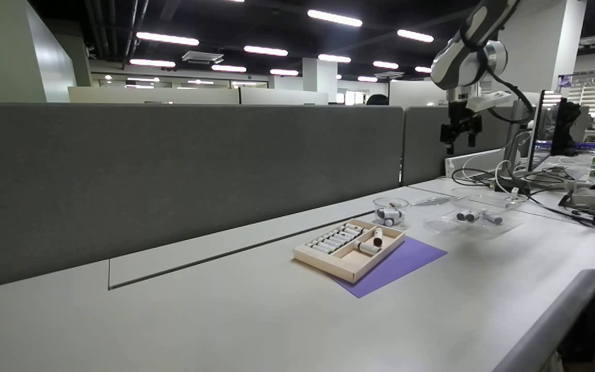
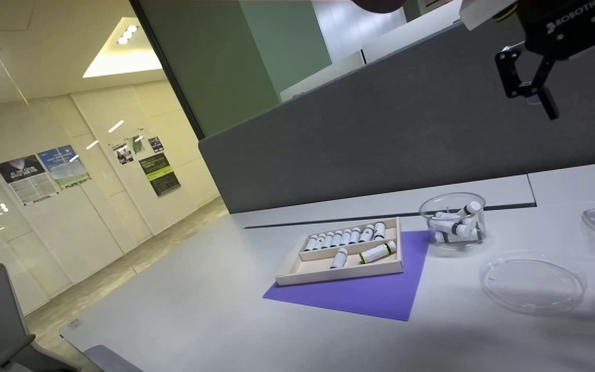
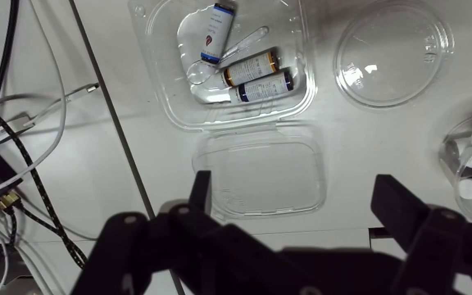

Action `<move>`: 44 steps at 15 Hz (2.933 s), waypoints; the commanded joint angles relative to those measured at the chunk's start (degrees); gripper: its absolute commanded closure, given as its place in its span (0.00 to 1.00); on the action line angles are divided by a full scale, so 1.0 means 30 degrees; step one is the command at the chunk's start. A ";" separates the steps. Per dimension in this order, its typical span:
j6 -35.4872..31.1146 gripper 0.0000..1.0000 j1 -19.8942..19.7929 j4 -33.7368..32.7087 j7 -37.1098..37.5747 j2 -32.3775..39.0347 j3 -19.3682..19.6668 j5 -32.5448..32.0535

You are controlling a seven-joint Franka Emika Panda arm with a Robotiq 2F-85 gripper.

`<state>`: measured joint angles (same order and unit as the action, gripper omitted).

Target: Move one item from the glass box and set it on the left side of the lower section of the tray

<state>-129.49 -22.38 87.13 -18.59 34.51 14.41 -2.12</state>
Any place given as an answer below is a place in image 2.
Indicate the purple paper mat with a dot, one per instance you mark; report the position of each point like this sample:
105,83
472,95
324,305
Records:
372,295

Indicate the poster with dark photo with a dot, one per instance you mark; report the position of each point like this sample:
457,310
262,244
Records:
25,180

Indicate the small white row vial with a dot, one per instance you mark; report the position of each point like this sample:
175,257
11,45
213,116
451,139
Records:
339,239
358,233
320,243
379,230
349,235
311,243
369,232
330,241

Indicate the white vial in bowl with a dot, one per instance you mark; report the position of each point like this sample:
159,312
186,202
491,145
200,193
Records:
443,222
474,209
462,232

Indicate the dark rounded headrest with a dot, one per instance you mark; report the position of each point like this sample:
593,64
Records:
379,4

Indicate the large clear petri dish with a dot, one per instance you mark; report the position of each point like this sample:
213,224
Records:
532,286

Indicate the short white vial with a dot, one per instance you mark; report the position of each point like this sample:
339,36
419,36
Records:
339,258

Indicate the small wall notice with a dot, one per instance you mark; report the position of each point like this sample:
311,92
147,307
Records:
122,153
155,144
138,144

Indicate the large white vial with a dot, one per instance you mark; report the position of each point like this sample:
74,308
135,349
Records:
378,253

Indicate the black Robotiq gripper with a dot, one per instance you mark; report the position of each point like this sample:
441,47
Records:
574,23

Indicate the green structural pillar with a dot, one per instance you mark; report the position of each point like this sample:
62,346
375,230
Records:
243,62

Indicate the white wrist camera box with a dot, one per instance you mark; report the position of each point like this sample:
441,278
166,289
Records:
484,13

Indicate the recessed ceiling light panel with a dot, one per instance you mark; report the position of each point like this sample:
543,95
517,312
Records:
122,53

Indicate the black green poster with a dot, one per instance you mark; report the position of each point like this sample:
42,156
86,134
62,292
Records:
160,175

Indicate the long grey desk partition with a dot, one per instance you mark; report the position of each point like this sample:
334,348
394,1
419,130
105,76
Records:
382,136

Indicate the wooden compartment tray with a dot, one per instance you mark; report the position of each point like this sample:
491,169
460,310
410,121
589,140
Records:
325,276

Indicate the blue green poster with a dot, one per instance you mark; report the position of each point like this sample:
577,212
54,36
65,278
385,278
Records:
65,168

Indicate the round glass bowl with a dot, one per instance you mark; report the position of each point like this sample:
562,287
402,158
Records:
454,207

